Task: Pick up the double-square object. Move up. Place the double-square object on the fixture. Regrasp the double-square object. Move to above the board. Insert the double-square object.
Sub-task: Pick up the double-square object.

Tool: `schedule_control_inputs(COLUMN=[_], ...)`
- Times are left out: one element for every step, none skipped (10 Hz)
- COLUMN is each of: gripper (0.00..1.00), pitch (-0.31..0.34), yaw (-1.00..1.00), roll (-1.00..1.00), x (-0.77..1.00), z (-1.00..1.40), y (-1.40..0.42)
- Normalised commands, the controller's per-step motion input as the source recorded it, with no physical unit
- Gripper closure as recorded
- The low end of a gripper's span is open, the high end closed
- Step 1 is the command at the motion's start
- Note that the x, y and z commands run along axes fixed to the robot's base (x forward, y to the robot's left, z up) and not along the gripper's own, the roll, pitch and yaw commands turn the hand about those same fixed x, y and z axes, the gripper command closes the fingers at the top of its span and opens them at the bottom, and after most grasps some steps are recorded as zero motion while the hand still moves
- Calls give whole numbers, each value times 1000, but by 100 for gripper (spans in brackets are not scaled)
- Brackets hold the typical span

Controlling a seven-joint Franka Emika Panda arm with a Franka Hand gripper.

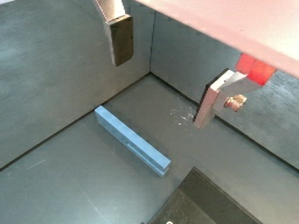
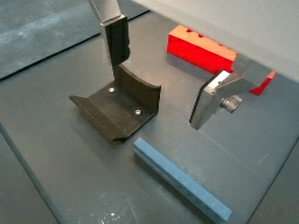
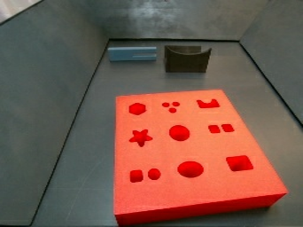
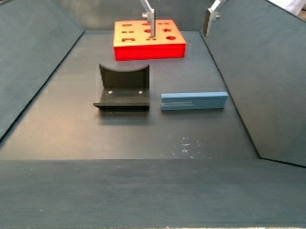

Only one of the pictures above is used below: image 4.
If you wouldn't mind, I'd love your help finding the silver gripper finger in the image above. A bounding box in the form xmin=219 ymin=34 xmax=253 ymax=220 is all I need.
xmin=203 ymin=0 xmax=227 ymax=36
xmin=139 ymin=0 xmax=155 ymax=38

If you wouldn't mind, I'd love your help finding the red foam shape board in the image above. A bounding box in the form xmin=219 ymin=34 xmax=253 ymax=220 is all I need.
xmin=114 ymin=20 xmax=187 ymax=61

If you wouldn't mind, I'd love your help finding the black curved holder stand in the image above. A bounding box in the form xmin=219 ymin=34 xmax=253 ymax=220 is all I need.
xmin=94 ymin=65 xmax=151 ymax=110

